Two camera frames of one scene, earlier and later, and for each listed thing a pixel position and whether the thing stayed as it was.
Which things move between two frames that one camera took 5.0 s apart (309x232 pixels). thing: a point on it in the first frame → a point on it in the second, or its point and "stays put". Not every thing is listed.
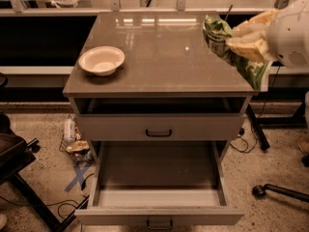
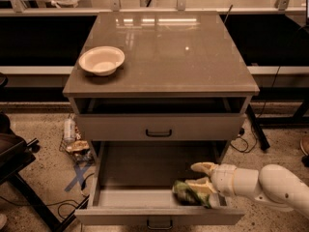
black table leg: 257,128 stays put
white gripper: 289,33 → 224,178
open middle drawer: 160,184 stays put
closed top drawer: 159,127 stays put
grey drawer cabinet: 150,77 stays put
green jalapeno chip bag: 216,32 → 184,193
